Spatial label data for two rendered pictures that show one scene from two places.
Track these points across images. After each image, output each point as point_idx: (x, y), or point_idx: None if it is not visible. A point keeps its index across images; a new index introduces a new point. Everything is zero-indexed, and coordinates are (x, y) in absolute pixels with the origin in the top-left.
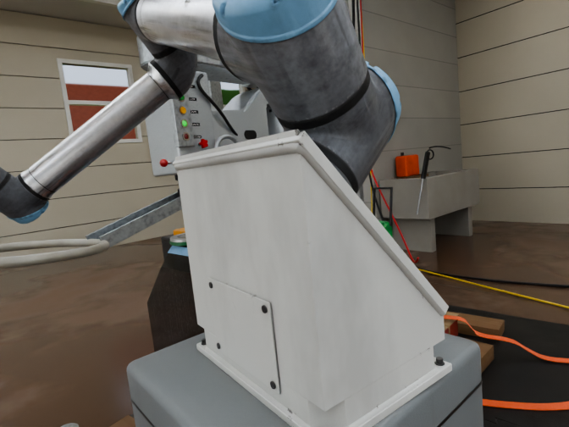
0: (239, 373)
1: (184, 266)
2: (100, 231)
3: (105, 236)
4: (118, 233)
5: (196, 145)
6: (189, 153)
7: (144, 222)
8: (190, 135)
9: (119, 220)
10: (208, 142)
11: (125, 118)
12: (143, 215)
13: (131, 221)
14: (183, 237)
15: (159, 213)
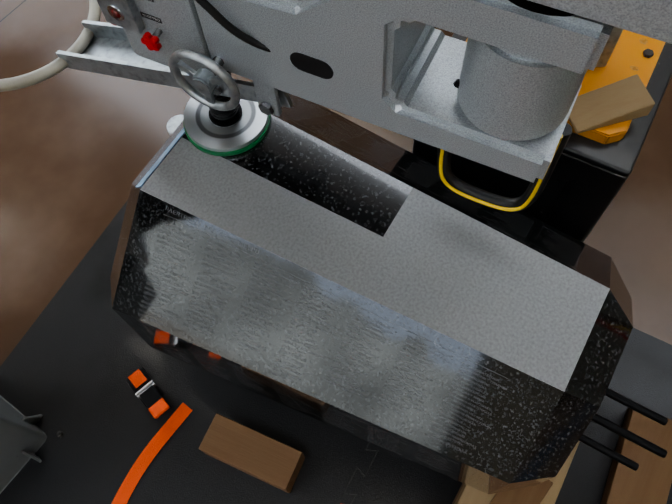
0: None
1: (161, 149)
2: (96, 27)
3: (62, 56)
4: (76, 61)
5: (152, 29)
6: (140, 35)
7: (109, 69)
8: (126, 14)
9: (119, 28)
10: (181, 36)
11: None
12: (106, 61)
13: (91, 59)
14: (200, 107)
15: (131, 72)
